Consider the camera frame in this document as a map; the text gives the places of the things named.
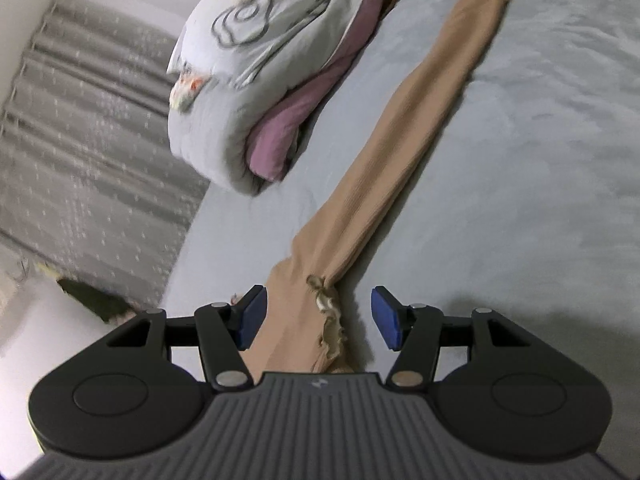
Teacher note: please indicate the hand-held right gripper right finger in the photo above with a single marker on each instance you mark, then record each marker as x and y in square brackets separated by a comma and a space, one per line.
[385, 317]

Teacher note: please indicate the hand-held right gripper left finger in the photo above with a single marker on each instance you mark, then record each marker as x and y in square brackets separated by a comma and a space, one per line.
[252, 317]

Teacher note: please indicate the brown ribbed sweater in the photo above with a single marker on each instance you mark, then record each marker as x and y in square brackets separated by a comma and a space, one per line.
[370, 170]

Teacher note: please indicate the dark green hanging garment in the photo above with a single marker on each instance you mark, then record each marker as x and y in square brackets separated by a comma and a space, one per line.
[95, 300]

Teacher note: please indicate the grey folded quilt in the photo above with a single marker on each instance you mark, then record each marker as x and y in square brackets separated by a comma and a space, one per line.
[210, 145]

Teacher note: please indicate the grey bed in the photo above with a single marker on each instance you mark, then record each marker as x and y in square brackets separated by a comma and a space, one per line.
[525, 185]

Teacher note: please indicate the pink blanket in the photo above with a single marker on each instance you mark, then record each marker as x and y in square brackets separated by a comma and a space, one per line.
[300, 115]

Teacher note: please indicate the grey star-print curtain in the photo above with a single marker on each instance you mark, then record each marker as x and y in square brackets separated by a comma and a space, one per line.
[85, 160]

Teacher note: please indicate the colourful floral cloth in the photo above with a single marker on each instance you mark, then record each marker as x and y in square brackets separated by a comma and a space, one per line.
[187, 87]

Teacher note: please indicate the grey flower-print pillow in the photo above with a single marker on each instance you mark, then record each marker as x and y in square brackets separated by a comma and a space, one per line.
[280, 25]

